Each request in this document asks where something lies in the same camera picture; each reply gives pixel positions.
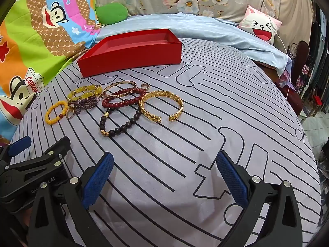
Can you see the light blue blanket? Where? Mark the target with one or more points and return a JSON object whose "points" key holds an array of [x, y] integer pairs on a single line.
{"points": [[205, 28]]}

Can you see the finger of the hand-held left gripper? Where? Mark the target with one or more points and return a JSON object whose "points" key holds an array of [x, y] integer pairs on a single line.
{"points": [[55, 148], [19, 144]]}

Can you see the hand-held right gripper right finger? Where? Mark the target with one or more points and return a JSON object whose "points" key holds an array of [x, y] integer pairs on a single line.
{"points": [[232, 180]]}

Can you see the green cushion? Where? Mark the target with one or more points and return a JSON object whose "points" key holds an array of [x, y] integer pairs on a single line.
{"points": [[110, 12]]}

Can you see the pink bunny face pillow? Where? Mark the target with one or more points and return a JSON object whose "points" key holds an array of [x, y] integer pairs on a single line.
{"points": [[259, 25]]}

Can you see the dark wooden chair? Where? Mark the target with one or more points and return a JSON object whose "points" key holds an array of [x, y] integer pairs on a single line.
{"points": [[303, 54]]}

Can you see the red cardboard box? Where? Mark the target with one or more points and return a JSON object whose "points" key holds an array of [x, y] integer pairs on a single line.
{"points": [[128, 56]]}

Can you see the colourful cartoon monkey blanket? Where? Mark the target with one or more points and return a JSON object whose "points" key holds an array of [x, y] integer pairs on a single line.
{"points": [[38, 43]]}

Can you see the thin gold bangle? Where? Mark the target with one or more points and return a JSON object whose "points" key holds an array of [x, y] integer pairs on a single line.
{"points": [[117, 94]]}

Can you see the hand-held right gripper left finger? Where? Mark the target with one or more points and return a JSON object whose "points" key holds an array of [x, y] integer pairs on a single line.
{"points": [[99, 180]]}

